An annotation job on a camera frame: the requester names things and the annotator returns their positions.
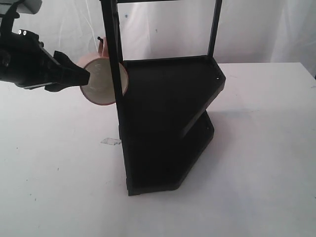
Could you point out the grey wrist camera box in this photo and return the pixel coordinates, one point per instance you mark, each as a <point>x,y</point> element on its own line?
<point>24,6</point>

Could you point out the black tiered shelf rack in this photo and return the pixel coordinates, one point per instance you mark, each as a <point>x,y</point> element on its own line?
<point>162,109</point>

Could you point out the pink ceramic mug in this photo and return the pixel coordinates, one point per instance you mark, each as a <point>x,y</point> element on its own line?
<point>100,88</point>

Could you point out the clear tape scrap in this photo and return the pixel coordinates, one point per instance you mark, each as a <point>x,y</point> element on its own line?
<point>111,141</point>

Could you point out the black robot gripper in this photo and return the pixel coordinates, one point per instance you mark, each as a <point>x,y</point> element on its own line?
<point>24,62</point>

